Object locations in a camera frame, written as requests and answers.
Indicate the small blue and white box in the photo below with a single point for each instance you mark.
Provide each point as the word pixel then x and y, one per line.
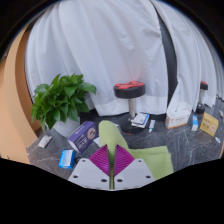
pixel 195 122

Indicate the purple cardboard box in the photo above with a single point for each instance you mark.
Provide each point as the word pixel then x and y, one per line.
pixel 81 136

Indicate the large black dumbbell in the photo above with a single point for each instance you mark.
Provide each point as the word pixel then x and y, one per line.
pixel 129 90

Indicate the white and orange box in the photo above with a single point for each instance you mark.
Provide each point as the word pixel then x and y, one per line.
pixel 177 120

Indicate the white curtain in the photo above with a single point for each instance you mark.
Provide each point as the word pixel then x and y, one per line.
pixel 106 43

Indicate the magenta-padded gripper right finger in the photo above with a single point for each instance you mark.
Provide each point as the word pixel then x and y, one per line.
pixel 135 173

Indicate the white and blue flat box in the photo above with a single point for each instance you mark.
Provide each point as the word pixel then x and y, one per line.
pixel 140 120

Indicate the yellow box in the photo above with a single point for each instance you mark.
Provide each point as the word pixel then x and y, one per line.
pixel 209 124

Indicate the small white bottle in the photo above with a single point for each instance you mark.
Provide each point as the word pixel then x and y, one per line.
pixel 152 125

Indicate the small black dumbbell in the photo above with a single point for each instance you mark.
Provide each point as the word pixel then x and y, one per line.
pixel 202 96

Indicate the green towel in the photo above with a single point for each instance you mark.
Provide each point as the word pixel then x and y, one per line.
pixel 156 160

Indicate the green potted plant white pot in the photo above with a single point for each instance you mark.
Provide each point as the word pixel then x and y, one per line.
pixel 63 100

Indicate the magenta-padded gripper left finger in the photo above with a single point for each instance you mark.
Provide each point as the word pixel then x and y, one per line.
pixel 88 173

